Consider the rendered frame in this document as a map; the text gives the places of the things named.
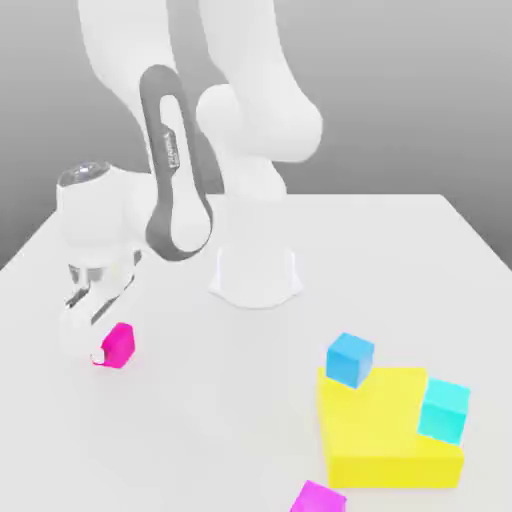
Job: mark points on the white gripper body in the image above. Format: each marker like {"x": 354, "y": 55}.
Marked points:
{"x": 82, "y": 326}

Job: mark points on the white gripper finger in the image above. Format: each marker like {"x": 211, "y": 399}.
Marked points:
{"x": 97, "y": 356}

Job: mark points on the small pink cube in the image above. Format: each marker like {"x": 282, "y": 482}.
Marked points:
{"x": 119, "y": 346}

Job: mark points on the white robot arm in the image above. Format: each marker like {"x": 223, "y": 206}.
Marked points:
{"x": 256, "y": 120}

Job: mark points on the small blue cube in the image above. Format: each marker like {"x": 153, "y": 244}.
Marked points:
{"x": 348, "y": 360}

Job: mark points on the small magenta cube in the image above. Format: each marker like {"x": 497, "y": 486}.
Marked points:
{"x": 318, "y": 499}

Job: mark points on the small cyan cube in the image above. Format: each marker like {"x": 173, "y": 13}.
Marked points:
{"x": 444, "y": 412}

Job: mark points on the large yellow box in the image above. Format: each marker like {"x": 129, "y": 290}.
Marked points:
{"x": 376, "y": 432}

